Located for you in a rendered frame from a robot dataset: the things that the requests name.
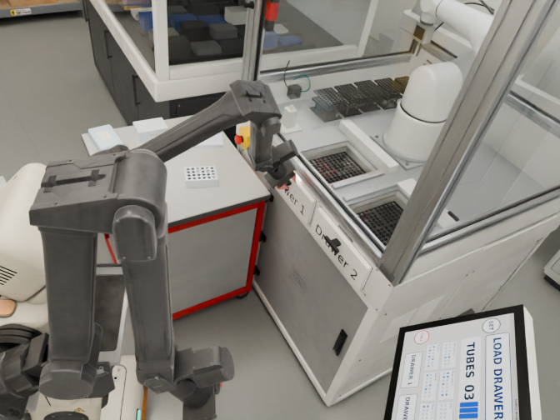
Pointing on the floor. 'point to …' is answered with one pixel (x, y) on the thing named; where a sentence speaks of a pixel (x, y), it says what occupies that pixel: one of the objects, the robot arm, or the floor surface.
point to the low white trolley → (207, 224)
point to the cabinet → (351, 301)
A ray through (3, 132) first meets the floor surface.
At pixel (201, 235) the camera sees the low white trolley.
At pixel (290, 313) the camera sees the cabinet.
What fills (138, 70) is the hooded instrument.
